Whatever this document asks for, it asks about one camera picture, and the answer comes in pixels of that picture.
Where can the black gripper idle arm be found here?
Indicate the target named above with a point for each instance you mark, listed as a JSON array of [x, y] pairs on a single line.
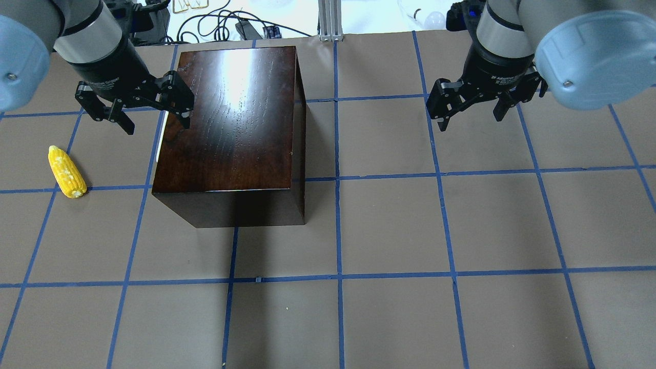
[[497, 69]]

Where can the black gripper working arm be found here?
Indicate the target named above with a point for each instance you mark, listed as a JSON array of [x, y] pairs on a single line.
[[108, 72]]

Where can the grey robot arm with corn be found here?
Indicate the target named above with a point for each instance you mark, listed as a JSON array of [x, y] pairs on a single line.
[[87, 36]]

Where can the grey idle robot arm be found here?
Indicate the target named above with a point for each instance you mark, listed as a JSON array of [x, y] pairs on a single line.
[[588, 54]]

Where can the dark wooden drawer cabinet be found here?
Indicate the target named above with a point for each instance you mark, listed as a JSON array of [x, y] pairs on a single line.
[[242, 161]]

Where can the black power adapter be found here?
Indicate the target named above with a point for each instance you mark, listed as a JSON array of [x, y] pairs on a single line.
[[246, 30]]

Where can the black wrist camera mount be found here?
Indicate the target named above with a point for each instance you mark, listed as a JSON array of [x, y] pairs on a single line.
[[464, 15]]

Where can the aluminium frame post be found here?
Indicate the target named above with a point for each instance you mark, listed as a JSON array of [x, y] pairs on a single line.
[[330, 21]]

